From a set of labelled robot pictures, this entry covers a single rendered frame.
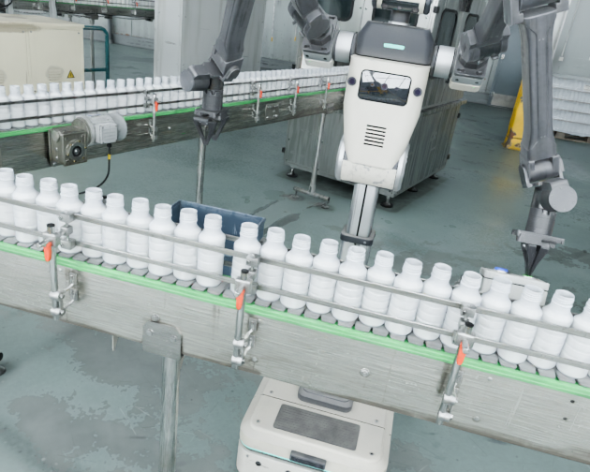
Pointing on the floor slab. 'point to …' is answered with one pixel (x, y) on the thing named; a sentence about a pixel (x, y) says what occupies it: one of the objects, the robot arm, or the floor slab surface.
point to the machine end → (439, 121)
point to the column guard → (515, 125)
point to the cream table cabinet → (29, 51)
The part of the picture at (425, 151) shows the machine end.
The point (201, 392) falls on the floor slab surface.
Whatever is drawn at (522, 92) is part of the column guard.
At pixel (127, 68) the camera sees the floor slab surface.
